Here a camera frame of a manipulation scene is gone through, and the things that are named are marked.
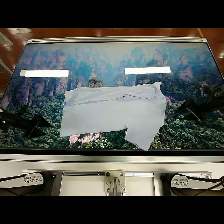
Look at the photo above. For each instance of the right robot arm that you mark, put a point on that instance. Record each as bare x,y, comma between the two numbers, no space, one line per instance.
207,106

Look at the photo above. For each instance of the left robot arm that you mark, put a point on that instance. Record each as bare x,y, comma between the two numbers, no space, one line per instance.
16,121

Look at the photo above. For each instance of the pale grey shirt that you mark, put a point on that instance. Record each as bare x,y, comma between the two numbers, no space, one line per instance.
116,113

